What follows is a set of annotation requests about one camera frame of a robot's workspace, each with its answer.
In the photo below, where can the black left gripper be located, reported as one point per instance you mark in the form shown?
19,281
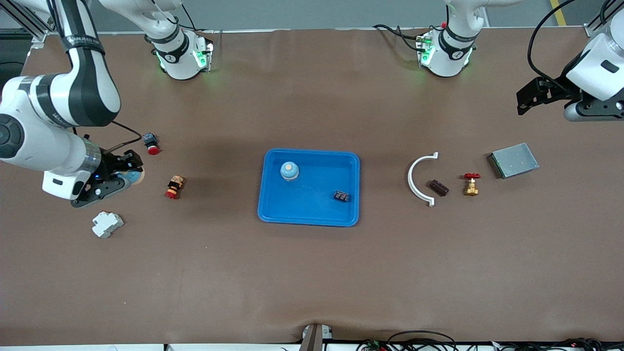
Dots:
555,91

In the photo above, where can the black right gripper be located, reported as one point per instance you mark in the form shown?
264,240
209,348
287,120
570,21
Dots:
111,163

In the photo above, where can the light blue call bell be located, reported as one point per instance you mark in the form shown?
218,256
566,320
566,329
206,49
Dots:
138,178
289,171

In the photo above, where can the smooth black capacitor block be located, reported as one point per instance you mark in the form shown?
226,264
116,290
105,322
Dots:
438,188

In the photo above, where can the black capacitor with metal terminals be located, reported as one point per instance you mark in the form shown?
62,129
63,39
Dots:
341,196

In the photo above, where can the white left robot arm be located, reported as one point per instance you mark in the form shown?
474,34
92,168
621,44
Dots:
599,68

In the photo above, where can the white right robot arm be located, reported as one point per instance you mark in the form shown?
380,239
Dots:
44,141

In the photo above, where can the red button with dark body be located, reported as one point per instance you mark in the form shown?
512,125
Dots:
153,149

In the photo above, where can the red button with yellow body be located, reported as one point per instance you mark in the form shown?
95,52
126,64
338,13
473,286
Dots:
171,193

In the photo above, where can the grey metal power supply box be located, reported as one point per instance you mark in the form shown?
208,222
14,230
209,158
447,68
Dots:
514,161

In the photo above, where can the white circuit breaker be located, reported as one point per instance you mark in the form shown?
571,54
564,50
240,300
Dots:
106,224

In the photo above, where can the white curved pipe clamp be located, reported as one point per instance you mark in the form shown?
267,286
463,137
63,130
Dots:
409,178

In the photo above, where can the blue plastic tray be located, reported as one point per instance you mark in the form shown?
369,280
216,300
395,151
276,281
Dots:
317,209

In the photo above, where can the brown table cover sheet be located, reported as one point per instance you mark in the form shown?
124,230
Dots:
312,273

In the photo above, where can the aluminium frame post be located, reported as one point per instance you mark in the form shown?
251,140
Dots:
38,39
592,31

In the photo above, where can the grey table edge mount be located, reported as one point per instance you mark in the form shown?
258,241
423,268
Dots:
314,339

